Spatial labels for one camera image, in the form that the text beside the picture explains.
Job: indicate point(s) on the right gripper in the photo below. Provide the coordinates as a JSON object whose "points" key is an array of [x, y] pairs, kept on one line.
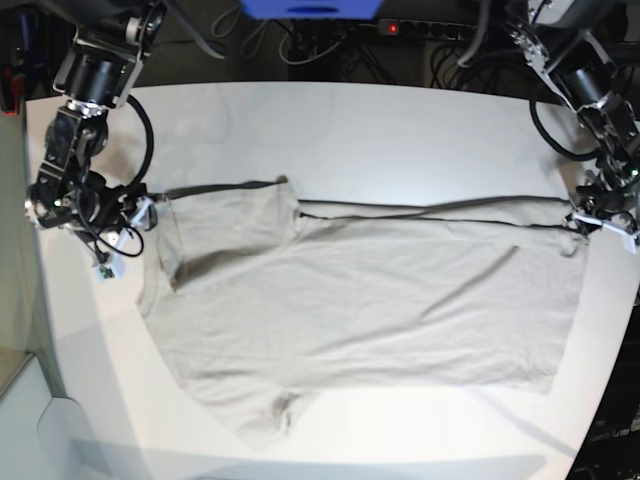
{"points": [[125, 238]]}

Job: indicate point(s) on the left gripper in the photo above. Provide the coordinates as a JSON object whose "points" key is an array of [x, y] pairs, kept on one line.
{"points": [[617, 211]]}

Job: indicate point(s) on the beige t-shirt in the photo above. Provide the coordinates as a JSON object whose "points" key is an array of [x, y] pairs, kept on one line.
{"points": [[258, 304]]}

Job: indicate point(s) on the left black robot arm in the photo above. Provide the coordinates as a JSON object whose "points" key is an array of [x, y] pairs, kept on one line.
{"points": [[559, 42]]}

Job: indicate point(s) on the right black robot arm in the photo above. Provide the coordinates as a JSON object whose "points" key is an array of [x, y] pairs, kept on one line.
{"points": [[104, 61]]}

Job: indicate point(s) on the red and blue clamp tool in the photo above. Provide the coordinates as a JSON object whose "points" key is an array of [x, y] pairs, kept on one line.
{"points": [[17, 47]]}

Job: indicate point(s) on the blue plastic bin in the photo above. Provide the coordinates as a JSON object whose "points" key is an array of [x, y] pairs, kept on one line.
{"points": [[311, 9]]}

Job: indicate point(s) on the black power strip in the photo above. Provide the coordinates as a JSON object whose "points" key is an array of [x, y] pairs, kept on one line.
{"points": [[425, 30]]}

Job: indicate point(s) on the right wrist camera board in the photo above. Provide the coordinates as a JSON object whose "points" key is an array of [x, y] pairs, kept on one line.
{"points": [[108, 271]]}

